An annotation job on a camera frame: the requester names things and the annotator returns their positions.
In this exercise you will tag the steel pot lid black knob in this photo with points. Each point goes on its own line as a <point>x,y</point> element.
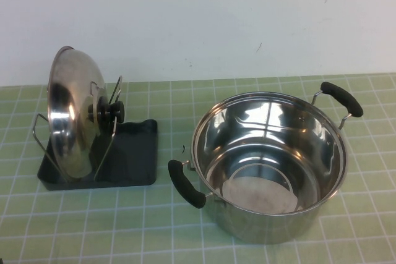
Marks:
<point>68,106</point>

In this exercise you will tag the green grid cutting mat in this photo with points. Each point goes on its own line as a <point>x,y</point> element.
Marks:
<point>123,230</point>

